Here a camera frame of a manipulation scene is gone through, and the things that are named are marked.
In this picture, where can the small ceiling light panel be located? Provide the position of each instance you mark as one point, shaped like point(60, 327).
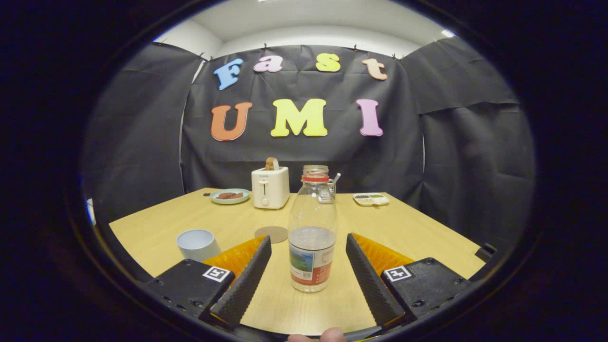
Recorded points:
point(448, 33)

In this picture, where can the green plate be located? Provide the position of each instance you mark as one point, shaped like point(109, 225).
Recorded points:
point(216, 198)

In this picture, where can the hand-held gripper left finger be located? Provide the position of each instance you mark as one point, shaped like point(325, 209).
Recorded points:
point(244, 287)

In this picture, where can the brown meat piece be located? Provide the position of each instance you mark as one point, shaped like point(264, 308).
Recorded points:
point(230, 195)

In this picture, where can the clear plastic juice bottle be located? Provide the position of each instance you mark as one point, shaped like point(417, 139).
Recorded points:
point(312, 223)

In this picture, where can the small black block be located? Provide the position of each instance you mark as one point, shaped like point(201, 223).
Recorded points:
point(485, 251)

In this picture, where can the white toaster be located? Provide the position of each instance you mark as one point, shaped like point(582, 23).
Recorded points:
point(270, 187)

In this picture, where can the white divided dish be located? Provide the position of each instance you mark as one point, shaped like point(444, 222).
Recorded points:
point(371, 199)

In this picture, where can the white cup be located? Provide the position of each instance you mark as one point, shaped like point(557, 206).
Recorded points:
point(195, 244)

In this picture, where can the wooden table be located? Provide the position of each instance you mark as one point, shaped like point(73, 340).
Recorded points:
point(403, 232)

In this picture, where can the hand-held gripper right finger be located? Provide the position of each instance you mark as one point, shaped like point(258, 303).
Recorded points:
point(370, 287)

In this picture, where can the round brown coaster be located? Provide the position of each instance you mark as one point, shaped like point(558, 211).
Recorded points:
point(271, 234)

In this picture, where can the bread slice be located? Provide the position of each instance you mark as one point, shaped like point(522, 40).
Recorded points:
point(272, 164)

